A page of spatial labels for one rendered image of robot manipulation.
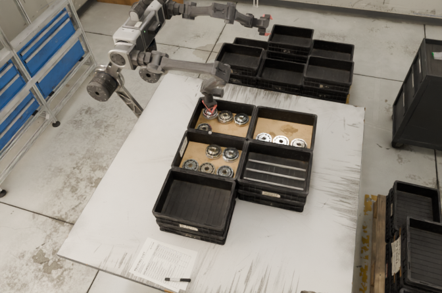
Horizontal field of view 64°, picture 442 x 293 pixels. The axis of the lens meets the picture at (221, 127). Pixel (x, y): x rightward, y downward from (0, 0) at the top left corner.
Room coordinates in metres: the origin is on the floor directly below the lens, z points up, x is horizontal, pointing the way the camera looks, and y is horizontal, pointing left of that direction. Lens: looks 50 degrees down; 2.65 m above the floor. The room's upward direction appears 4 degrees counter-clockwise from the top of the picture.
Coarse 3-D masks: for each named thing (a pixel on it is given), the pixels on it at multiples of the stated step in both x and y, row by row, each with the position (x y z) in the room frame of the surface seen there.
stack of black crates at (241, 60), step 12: (228, 48) 2.77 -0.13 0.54; (240, 48) 2.73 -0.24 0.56; (252, 48) 2.69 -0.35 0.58; (216, 60) 2.56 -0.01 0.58; (228, 60) 2.66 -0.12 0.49; (240, 60) 2.64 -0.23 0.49; (252, 60) 2.63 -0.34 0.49; (240, 72) 2.44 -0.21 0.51; (252, 72) 2.40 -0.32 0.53; (240, 84) 2.44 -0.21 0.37; (252, 84) 2.41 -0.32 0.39
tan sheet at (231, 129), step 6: (234, 114) 1.65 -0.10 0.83; (198, 120) 1.62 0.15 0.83; (204, 120) 1.61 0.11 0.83; (210, 120) 1.61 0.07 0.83; (216, 120) 1.60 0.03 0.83; (216, 126) 1.55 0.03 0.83; (222, 126) 1.55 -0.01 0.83; (228, 126) 1.54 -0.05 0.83; (234, 126) 1.54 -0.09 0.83; (246, 126) 1.53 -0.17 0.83; (222, 132) 1.50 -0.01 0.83; (228, 132) 1.49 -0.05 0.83; (234, 132) 1.49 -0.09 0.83; (240, 132) 1.48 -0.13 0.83; (246, 132) 1.48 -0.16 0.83
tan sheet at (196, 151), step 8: (192, 144) 1.42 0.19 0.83; (200, 144) 1.41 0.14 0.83; (192, 152) 1.35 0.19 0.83; (200, 152) 1.35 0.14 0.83; (240, 152) 1.32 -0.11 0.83; (184, 160) 1.30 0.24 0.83; (200, 160) 1.29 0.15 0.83; (208, 160) 1.28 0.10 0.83; (216, 160) 1.28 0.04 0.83; (216, 168) 1.22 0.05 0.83; (232, 168) 1.21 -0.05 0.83
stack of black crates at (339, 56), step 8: (312, 40) 2.86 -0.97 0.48; (320, 40) 2.86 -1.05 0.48; (312, 48) 2.87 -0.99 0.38; (320, 48) 2.85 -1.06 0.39; (328, 48) 2.82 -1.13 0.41; (336, 48) 2.79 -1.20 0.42; (344, 48) 2.77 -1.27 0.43; (352, 48) 2.74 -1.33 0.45; (320, 56) 2.74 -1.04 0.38; (328, 56) 2.73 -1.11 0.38; (336, 56) 2.72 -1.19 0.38; (344, 56) 2.71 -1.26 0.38; (352, 56) 2.58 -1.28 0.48
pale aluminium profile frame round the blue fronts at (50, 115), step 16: (16, 0) 3.45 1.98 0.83; (0, 32) 2.44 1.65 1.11; (80, 32) 3.17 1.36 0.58; (64, 48) 2.91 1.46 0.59; (16, 64) 2.44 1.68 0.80; (48, 64) 2.66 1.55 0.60; (80, 64) 3.03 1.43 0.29; (96, 64) 3.23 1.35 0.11; (32, 80) 2.45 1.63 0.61; (64, 80) 2.77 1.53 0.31; (80, 80) 2.94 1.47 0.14; (16, 96) 2.25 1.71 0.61; (48, 96) 2.55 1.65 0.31; (64, 96) 2.71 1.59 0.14; (0, 112) 2.07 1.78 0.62; (48, 112) 2.43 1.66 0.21; (32, 144) 2.13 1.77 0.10; (0, 160) 1.84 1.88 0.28; (16, 160) 1.94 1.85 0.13; (0, 176) 1.77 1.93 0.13; (0, 192) 1.68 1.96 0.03
